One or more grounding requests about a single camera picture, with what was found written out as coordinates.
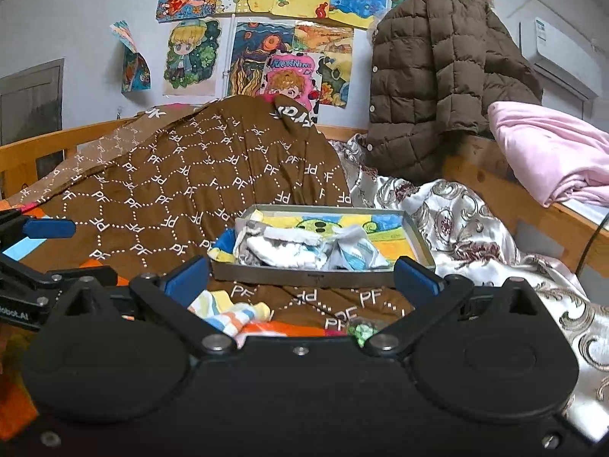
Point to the pink folded blanket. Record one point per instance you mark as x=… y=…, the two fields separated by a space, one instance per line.
x=555 y=156

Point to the blue orange swirl painting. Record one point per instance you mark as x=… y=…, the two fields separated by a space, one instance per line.
x=253 y=43

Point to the wooden bed frame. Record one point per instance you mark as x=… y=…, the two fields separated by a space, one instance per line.
x=478 y=164

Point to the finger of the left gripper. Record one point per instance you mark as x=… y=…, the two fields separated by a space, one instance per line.
x=16 y=225
x=21 y=279

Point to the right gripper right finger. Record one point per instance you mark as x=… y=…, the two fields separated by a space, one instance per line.
x=433 y=299

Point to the white blue printed cloth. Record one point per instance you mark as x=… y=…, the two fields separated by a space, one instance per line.
x=259 y=244

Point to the white air conditioner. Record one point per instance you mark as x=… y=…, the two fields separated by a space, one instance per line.
x=557 y=57

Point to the green bead bag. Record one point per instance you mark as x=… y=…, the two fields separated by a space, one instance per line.
x=362 y=329

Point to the brown quilted puffer jacket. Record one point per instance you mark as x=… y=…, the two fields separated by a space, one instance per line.
x=437 y=66

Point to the yellow monster painting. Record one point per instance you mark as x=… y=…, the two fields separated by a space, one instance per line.
x=336 y=46

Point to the pink comic girl poster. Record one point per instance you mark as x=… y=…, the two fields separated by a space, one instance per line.
x=296 y=76

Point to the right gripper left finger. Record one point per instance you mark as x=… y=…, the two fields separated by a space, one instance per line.
x=167 y=297

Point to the white floral satin sheet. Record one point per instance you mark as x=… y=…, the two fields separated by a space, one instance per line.
x=465 y=237

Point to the orange patterned mat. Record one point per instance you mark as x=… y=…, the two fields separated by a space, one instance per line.
x=100 y=354

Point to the curled paper drawing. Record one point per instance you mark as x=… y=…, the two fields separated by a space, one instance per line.
x=136 y=74

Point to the blond boy drawing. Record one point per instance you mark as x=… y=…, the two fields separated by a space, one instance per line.
x=191 y=66

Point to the grey tray with painting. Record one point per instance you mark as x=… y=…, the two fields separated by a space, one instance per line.
x=391 y=231

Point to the brown PF patterned quilt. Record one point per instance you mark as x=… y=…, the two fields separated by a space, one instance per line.
x=162 y=188

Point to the striped colourful sock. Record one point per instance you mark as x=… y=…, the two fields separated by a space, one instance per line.
x=217 y=309

